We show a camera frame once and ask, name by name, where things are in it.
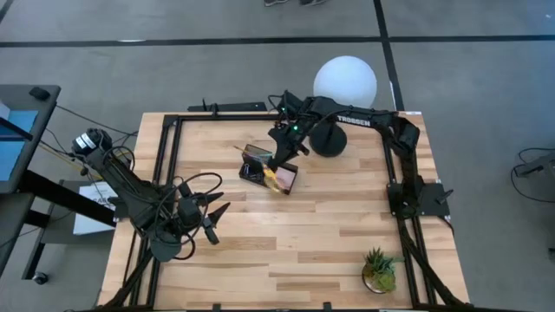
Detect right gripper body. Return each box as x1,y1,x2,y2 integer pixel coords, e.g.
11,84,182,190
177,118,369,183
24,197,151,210
267,120,310,146

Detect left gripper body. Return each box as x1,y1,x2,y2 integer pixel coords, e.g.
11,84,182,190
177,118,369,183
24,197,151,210
178,197,210,226

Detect yellow handled scissors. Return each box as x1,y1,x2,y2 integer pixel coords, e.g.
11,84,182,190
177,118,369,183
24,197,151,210
259,164,290,195

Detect black mesh desk organizer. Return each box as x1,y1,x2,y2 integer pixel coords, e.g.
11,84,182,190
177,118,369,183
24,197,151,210
238,144,299,195

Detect white globe table lamp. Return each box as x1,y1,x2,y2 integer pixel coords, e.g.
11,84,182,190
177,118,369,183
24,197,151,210
309,55,378,159

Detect small potted succulent plant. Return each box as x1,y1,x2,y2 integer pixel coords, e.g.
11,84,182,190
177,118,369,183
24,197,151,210
362,246,405,295

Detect black box with antenna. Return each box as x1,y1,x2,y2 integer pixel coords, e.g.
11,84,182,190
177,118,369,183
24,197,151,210
186,98,269,113

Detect white paper sheet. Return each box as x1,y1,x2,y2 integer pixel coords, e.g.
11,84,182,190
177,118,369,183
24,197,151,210
72,181,121,236

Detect dark grey side desk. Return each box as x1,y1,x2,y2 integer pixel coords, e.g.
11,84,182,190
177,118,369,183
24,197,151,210
0,84,116,281

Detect blue screen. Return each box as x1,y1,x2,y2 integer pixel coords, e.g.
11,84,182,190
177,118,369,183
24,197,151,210
0,110,39,183

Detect black computer mouse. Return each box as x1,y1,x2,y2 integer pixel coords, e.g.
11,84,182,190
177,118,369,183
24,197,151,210
29,86,51,102

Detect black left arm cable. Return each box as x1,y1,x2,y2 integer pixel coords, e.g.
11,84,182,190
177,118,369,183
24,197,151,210
153,172,225,261

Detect black floor cable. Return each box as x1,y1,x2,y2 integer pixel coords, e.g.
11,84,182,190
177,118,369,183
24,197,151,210
55,104,138,137

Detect black power adapter with cable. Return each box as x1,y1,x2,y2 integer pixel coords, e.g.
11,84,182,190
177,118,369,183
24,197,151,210
510,147,555,204

